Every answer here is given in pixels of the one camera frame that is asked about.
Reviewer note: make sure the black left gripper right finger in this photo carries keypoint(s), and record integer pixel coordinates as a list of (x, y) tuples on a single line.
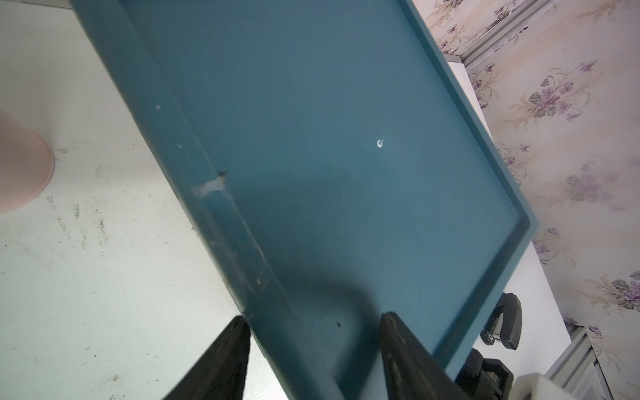
[(409, 369)]

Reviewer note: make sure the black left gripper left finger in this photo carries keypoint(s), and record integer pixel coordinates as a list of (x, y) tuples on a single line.
[(221, 371)]

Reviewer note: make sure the black stapler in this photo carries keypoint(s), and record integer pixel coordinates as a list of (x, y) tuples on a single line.
[(505, 323)]

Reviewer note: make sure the teal drawer cabinet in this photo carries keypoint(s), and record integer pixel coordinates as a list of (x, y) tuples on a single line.
[(332, 166)]

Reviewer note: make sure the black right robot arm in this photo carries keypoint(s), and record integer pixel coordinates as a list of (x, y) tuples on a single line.
[(489, 378)]

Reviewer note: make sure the pink pen cup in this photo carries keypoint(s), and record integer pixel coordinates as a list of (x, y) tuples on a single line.
[(27, 164)]

